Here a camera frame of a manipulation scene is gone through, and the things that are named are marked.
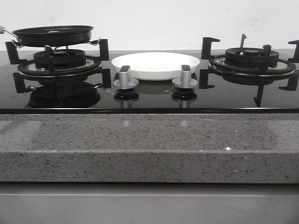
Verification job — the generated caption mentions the black pan support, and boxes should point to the black pan support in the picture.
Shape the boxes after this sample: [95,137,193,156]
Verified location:
[199,34,299,107]
[0,39,111,96]

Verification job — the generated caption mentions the left silver stove knob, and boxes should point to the left silver stove knob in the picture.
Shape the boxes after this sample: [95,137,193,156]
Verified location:
[114,65,139,90]

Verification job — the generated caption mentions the black frying pan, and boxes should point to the black frying pan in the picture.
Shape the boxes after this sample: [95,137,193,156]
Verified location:
[11,25,93,47]

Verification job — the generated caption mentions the left black gas burner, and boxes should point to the left black gas burner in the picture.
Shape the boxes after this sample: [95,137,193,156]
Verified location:
[33,49,86,70]

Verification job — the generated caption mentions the left black pan support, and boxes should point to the left black pan support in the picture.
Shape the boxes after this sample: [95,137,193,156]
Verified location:
[0,39,111,96]

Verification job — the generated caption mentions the black gas burner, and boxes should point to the black gas burner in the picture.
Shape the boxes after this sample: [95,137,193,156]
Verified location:
[33,49,86,70]
[224,48,265,69]

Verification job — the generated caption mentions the silver stove knob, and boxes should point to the silver stove knob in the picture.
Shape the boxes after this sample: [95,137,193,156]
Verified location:
[114,65,139,90]
[172,65,198,89]

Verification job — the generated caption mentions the right silver stove knob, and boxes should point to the right silver stove knob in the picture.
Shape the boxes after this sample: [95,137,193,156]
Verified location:
[172,65,198,89]

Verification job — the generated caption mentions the grey cabinet front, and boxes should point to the grey cabinet front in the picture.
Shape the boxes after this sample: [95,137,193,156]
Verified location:
[0,183,299,224]

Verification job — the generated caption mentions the black glass gas hob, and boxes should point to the black glass gas hob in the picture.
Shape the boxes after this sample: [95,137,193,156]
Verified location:
[0,51,299,114]

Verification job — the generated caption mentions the white plate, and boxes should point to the white plate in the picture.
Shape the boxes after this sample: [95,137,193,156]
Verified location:
[112,52,200,81]

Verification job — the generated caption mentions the chrome wire pan trivet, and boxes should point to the chrome wire pan trivet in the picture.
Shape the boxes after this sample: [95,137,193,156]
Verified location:
[5,38,101,51]

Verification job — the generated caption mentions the right black pan support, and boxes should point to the right black pan support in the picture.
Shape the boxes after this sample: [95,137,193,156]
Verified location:
[199,34,299,107]

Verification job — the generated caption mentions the right black gas burner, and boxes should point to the right black gas burner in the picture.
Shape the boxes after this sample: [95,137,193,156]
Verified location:
[224,48,265,69]

